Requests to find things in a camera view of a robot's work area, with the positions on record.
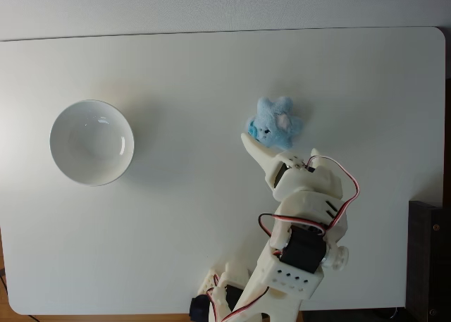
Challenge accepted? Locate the red white upper arm cable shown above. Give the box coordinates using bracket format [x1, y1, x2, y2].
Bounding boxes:
[206, 285, 273, 322]

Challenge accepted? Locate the white ceramic bowl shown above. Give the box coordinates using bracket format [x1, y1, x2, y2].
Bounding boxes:
[49, 99, 135, 187]

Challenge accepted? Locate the black table clamp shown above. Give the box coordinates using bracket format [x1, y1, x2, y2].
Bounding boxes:
[190, 295, 212, 322]

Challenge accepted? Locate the red white gripper cable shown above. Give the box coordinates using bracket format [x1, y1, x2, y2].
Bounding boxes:
[258, 154, 362, 239]

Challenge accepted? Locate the dark wooden furniture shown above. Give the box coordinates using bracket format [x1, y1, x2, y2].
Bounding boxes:
[407, 201, 451, 322]

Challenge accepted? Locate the skyblue plush doll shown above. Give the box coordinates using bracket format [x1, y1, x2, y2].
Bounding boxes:
[245, 95, 304, 150]

